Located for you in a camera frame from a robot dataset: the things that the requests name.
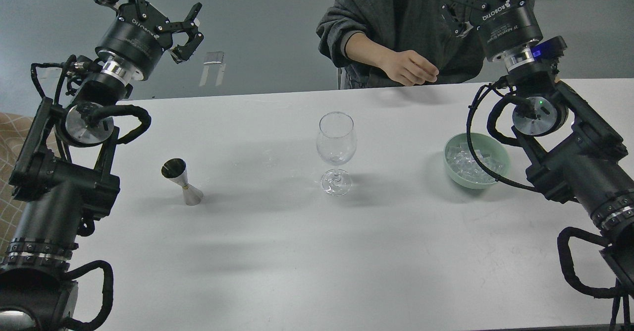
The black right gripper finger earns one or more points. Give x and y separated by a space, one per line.
457 15

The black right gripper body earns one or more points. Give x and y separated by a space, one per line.
504 25

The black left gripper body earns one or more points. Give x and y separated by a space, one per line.
135 38

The steel cocktail jigger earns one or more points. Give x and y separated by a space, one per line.
175 170

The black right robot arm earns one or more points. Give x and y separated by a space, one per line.
574 153

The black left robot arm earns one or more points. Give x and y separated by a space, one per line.
63 172

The clear ice cubes pile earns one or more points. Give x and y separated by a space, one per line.
463 163

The clear wine glass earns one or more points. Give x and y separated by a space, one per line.
336 144

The person's bare hand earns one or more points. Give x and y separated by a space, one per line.
408 68

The silver floor socket plate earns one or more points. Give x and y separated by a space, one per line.
214 58

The person in grey sweater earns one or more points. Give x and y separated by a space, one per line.
354 35

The green bowl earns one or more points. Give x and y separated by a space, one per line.
478 142

